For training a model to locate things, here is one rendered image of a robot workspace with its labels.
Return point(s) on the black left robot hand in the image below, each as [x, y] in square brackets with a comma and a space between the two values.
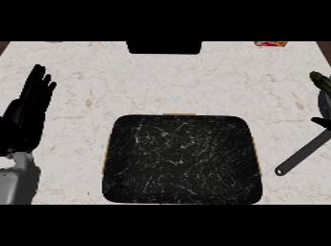
[27, 115]

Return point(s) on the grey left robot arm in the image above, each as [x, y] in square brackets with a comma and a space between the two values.
[12, 182]

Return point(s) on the black marbled tray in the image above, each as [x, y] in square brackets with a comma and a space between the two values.
[182, 160]

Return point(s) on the red and yellow packet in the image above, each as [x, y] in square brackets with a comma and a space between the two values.
[271, 43]

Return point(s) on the black appliance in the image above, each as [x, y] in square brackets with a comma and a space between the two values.
[164, 47]

